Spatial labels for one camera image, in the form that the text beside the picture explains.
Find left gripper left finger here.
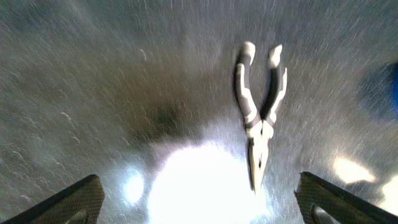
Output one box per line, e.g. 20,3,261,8
0,174,106,224

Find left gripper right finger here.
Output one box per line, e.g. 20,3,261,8
293,171,398,224

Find black and white pliers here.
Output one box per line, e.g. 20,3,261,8
233,40,289,195

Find roll of blue tape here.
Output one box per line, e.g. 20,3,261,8
387,62,398,114

